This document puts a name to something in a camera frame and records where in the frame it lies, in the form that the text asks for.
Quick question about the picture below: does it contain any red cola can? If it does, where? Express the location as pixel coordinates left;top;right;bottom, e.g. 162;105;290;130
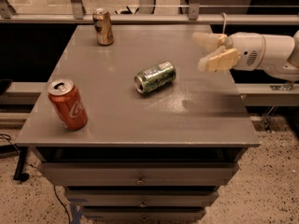
48;78;88;131

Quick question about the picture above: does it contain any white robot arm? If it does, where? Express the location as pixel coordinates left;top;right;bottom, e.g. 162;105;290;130
192;33;298;81

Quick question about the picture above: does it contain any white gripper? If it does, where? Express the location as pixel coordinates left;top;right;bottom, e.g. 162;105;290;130
192;32;264;72

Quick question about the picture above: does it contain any green soda can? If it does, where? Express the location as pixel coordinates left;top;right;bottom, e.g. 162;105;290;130
134;62;177;94

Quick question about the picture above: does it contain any black stand leg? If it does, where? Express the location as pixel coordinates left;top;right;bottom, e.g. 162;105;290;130
13;147;29;182

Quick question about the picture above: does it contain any grey drawer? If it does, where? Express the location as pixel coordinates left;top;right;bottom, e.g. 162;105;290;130
65;189;218;208
82;208;206;221
38;162;238;187

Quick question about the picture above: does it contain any top grey drawer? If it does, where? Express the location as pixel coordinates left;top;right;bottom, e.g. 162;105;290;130
38;162;238;187

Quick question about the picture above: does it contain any gold brown soda can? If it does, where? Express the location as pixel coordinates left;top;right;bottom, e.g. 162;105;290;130
93;8;114;46

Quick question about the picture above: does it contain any bottom grey drawer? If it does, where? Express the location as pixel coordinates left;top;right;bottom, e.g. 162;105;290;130
82;208;206;221

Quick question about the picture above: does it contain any black floor cable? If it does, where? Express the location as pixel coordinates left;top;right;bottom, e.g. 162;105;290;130
0;133;73;224

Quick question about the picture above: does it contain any middle grey drawer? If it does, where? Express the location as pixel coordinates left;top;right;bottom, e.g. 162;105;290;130
65;189;218;208

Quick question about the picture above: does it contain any grey metal railing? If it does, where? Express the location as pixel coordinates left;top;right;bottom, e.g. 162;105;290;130
0;0;299;25

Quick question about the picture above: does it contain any grey drawer cabinet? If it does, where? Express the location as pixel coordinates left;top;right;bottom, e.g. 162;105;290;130
14;23;262;223

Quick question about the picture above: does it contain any white cable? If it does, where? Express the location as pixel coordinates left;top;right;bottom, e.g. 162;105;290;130
220;12;228;35

